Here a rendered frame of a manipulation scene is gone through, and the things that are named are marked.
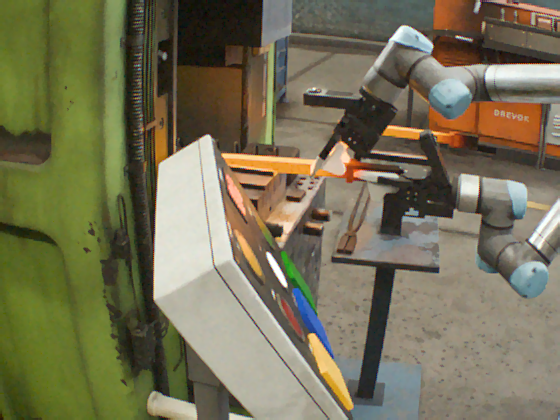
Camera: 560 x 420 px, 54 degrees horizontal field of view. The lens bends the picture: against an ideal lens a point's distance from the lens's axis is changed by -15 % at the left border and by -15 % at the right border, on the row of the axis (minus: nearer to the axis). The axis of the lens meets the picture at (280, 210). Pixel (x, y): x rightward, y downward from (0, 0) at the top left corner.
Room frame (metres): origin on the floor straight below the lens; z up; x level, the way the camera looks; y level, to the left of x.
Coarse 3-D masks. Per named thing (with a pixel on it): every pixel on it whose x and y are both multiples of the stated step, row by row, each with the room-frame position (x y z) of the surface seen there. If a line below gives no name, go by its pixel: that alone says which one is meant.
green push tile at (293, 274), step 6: (282, 252) 0.77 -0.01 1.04; (282, 258) 0.76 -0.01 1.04; (288, 258) 0.76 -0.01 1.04; (288, 264) 0.74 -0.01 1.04; (288, 270) 0.73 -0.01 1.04; (294, 270) 0.75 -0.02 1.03; (288, 276) 0.71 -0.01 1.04; (294, 276) 0.71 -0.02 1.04; (300, 276) 0.77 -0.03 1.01; (294, 282) 0.71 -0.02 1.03; (300, 282) 0.73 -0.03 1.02; (300, 288) 0.71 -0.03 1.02; (306, 288) 0.75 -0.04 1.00; (306, 294) 0.72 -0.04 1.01; (312, 300) 0.74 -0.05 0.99; (312, 306) 0.71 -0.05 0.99
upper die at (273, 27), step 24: (192, 0) 1.13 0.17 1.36; (216, 0) 1.12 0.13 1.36; (240, 0) 1.10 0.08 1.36; (264, 0) 1.10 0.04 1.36; (288, 0) 1.26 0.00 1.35; (192, 24) 1.13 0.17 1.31; (216, 24) 1.11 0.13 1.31; (240, 24) 1.10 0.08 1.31; (264, 24) 1.10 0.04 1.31; (288, 24) 1.26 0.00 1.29
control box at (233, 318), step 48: (192, 144) 0.78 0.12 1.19; (192, 192) 0.63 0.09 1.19; (240, 192) 0.75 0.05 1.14; (192, 240) 0.52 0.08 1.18; (192, 288) 0.45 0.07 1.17; (240, 288) 0.46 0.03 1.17; (288, 288) 0.63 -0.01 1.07; (192, 336) 0.45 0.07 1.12; (240, 336) 0.46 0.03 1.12; (288, 336) 0.48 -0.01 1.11; (240, 384) 0.46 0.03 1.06; (288, 384) 0.47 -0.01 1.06
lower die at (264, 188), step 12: (240, 168) 1.20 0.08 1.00; (252, 168) 1.20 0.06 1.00; (240, 180) 1.16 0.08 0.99; (252, 180) 1.16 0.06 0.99; (264, 180) 1.16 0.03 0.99; (276, 180) 1.21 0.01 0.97; (252, 192) 1.13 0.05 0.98; (264, 192) 1.13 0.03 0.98; (276, 192) 1.21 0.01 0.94; (264, 204) 1.13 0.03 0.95; (276, 204) 1.21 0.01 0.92; (264, 216) 1.14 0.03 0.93
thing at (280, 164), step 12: (228, 156) 1.24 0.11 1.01; (240, 156) 1.23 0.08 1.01; (252, 156) 1.23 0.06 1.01; (264, 156) 1.23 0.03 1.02; (264, 168) 1.20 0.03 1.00; (276, 168) 1.20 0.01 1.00; (288, 168) 1.19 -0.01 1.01; (300, 168) 1.18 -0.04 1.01; (348, 168) 1.15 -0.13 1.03; (360, 168) 1.15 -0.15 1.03; (372, 168) 1.15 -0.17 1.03; (384, 168) 1.14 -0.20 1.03; (396, 168) 1.14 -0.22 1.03; (348, 180) 1.15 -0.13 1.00; (360, 180) 1.15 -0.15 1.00
